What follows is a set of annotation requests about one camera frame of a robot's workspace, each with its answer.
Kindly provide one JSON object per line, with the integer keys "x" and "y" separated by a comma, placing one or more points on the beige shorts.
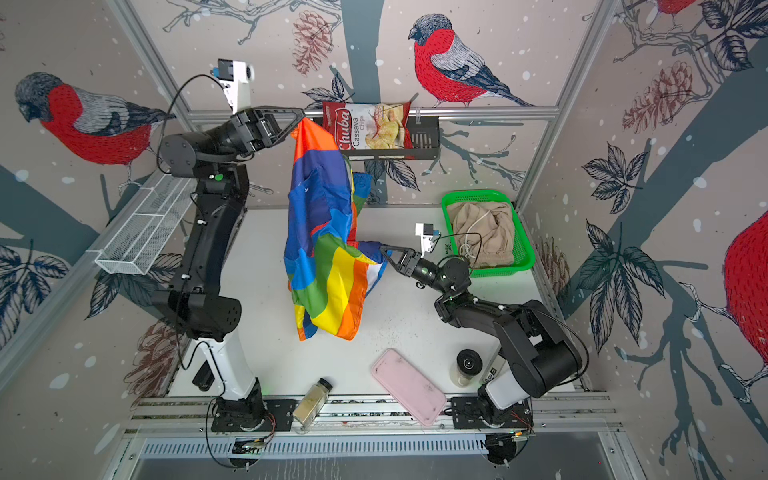
{"x": 484, "y": 231}

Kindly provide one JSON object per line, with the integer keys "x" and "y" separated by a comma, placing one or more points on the spice jar black lid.
{"x": 313, "y": 401}

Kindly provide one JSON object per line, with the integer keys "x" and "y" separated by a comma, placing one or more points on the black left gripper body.
{"x": 246, "y": 139}

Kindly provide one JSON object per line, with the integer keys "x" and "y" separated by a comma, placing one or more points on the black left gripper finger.
{"x": 279, "y": 121}
{"x": 271, "y": 141}

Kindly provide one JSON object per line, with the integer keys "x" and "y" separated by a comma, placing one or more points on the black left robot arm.
{"x": 216, "y": 160}

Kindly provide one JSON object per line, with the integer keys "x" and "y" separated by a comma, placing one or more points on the pink rectangular case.
{"x": 423, "y": 400}

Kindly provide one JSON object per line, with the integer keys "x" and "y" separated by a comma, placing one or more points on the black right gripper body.
{"x": 424, "y": 273}

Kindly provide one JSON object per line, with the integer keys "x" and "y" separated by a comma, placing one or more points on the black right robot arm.
{"x": 537, "y": 347}

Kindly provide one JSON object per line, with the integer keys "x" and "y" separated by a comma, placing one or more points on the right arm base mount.
{"x": 475, "y": 412}

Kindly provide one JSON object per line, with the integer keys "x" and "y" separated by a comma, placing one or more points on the black remote-like object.
{"x": 204, "y": 378}

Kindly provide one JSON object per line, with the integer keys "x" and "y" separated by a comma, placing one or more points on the rainbow striped shorts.
{"x": 330, "y": 272}

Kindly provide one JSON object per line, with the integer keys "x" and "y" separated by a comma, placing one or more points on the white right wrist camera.
{"x": 428, "y": 236}

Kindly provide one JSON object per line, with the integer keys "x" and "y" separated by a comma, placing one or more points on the black wall basket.
{"x": 425, "y": 143}

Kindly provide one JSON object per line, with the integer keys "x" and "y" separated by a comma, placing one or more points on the black white marker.
{"x": 494, "y": 369}

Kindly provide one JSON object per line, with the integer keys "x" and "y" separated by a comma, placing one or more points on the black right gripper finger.
{"x": 390, "y": 250}
{"x": 397, "y": 263}

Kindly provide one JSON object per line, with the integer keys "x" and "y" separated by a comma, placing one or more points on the red Chuba chips bag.
{"x": 368, "y": 126}

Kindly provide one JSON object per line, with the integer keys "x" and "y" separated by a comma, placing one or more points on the white wire mesh shelf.
{"x": 143, "y": 235}

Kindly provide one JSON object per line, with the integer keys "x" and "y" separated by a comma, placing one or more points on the green plastic basket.
{"x": 524, "y": 253}

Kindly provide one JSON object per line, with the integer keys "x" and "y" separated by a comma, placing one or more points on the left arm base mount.
{"x": 254, "y": 415}

